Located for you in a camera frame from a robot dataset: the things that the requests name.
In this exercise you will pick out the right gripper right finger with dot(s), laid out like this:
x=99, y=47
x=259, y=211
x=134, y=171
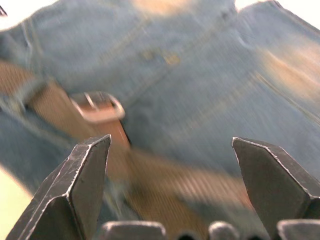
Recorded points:
x=280, y=182

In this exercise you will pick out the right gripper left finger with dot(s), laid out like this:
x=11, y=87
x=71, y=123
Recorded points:
x=62, y=195

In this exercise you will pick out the brown braided belt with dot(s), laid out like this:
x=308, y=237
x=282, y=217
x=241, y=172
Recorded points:
x=160, y=180

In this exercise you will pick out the blue denim shorts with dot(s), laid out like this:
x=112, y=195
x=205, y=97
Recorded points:
x=200, y=75

